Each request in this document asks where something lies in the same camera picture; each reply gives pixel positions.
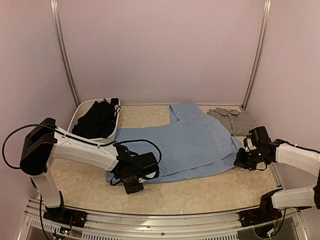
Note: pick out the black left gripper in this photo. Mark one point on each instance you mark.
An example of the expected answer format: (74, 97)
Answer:
(130, 190)

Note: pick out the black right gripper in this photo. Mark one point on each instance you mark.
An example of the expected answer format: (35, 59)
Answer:
(240, 162)

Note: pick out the light blue long sleeve shirt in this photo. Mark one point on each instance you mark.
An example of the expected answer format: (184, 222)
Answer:
(193, 145)

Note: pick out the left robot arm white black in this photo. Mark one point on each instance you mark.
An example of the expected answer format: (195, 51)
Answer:
(47, 142)

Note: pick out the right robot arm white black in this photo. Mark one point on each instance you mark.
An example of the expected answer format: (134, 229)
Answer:
(269, 151)

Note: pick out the folded grey button shirt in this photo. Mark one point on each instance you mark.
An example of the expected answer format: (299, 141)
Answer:
(238, 123)

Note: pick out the black garment in basket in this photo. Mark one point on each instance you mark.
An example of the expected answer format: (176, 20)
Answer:
(97, 122)

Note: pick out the white plastic laundry basket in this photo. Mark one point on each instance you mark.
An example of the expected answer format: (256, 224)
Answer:
(110, 138)

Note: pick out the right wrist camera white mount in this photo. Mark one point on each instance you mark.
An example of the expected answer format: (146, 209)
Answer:
(246, 143)

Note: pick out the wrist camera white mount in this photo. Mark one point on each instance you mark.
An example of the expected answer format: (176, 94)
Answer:
(147, 177)
(246, 143)

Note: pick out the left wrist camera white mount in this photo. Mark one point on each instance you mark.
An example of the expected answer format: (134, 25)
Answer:
(147, 177)

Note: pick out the front aluminium frame rail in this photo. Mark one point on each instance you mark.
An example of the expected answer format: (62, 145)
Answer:
(102, 225)

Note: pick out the right aluminium corner post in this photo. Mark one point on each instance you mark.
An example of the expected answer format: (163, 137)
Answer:
(258, 53)

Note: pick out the aluminium corner post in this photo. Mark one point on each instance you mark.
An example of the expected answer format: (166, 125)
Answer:
(258, 53)
(55, 11)

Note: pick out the left aluminium corner post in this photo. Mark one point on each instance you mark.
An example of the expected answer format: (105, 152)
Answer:
(55, 11)

